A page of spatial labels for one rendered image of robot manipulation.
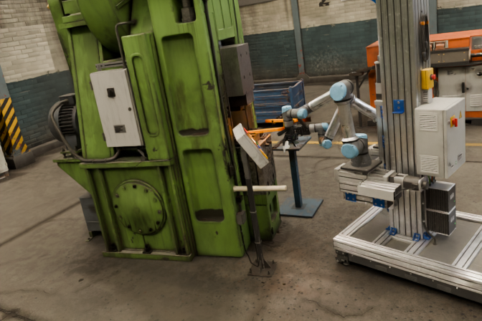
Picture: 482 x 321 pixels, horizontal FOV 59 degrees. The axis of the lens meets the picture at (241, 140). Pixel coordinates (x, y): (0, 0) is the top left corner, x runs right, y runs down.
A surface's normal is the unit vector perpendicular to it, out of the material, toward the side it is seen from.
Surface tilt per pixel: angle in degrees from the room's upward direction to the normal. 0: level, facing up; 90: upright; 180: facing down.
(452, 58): 90
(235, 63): 90
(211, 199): 90
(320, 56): 86
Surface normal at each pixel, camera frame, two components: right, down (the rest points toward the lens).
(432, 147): -0.69, 0.30
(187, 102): -0.32, 0.30
